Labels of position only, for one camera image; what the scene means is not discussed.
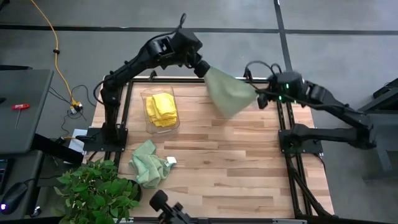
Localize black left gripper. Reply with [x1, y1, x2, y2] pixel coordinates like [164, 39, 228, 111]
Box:
[169, 28, 211, 78]

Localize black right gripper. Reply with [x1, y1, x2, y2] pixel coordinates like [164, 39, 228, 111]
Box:
[256, 71, 307, 110]

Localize green microfiber towel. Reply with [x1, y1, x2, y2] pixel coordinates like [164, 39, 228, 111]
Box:
[129, 139, 175, 189]
[203, 66, 259, 120]

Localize clear plastic bin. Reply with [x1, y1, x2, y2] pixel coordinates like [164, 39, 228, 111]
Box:
[140, 85, 181, 135]

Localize dark metal side table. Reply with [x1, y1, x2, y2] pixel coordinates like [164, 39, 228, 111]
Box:
[343, 77, 398, 181]

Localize white paper sheet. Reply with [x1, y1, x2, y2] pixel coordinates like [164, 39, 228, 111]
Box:
[67, 128, 88, 156]

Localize black plant pot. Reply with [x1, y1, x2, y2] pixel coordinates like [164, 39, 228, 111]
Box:
[126, 179, 143, 203]

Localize black desk beam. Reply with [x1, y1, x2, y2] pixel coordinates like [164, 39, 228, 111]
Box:
[30, 133, 85, 166]

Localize green leafy plant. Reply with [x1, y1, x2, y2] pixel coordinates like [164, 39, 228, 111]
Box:
[51, 159, 143, 224]

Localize grey desk panel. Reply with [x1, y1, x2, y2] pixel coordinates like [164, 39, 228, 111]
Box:
[0, 68, 54, 156]

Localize dark low desk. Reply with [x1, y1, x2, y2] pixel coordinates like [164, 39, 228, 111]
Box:
[0, 151, 44, 220]

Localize black keyboard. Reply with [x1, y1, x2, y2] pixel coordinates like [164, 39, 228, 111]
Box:
[0, 159, 9, 195]

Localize black computer mouse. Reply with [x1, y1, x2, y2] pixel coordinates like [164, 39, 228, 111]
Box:
[0, 182, 28, 215]

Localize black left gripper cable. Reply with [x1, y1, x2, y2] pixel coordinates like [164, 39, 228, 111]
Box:
[172, 12, 187, 34]

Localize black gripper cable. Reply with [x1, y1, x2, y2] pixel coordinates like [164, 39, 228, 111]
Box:
[172, 12, 187, 34]
[244, 60, 283, 80]

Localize black aluminium table frame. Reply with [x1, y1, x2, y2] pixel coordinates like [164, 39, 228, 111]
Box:
[104, 68, 335, 218]

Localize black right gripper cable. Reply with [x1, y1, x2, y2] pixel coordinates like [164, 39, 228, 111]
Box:
[244, 60, 283, 80]

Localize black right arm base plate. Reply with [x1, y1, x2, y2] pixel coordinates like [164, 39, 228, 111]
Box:
[279, 129, 324, 155]

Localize black cable bundle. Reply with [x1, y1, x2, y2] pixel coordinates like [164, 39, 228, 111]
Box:
[287, 154, 335, 218]

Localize yellow white cable plug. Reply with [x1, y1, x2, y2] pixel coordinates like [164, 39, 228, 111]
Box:
[68, 98, 84, 115]

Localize yellow extension cable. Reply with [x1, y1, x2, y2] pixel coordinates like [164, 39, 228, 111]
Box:
[30, 0, 78, 106]

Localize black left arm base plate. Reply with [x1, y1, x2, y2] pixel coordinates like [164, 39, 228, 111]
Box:
[82, 127, 128, 152]

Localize thin black floor cables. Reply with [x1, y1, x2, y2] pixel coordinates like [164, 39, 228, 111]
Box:
[48, 84, 97, 138]

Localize silver aluminium rail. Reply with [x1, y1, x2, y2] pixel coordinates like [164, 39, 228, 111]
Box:
[116, 217, 308, 224]

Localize red T-handle hex key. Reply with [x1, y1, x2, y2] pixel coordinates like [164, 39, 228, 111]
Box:
[11, 103, 31, 129]

